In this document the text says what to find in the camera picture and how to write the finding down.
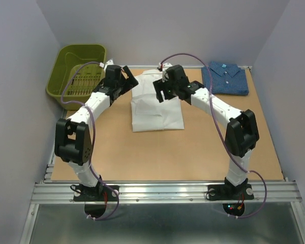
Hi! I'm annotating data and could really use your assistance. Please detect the white long sleeve shirt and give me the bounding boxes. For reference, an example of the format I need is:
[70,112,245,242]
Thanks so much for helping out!
[131,70,185,132]

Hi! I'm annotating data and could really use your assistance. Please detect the folded blue checked shirt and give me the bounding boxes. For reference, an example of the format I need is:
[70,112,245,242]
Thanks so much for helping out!
[201,61,249,96]

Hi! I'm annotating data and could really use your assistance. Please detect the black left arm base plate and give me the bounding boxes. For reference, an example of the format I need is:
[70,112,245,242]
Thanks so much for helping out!
[70,183,117,202]

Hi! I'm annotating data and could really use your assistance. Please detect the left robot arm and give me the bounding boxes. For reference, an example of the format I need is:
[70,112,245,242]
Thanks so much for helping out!
[54,64,138,200]

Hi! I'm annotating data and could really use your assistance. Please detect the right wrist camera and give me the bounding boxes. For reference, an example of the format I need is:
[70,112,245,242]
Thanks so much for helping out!
[157,63,172,82]

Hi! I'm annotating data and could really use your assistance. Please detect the aluminium mounting rail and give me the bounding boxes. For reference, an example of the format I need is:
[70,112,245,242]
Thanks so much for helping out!
[30,181,302,204]

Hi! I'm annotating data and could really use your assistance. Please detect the green plastic laundry basket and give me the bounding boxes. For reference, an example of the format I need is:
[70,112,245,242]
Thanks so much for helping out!
[46,44,106,111]

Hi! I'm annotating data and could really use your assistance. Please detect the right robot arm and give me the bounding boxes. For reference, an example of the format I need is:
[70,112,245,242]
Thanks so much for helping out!
[153,65,259,198]

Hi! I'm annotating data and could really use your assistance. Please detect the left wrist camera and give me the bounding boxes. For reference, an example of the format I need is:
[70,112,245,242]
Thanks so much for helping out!
[99,59,114,71]

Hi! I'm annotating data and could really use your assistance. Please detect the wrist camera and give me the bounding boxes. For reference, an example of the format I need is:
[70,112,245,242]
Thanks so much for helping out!
[99,59,114,71]
[157,63,172,82]

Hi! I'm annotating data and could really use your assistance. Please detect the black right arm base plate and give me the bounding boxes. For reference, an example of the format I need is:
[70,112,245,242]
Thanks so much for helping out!
[206,184,255,201]

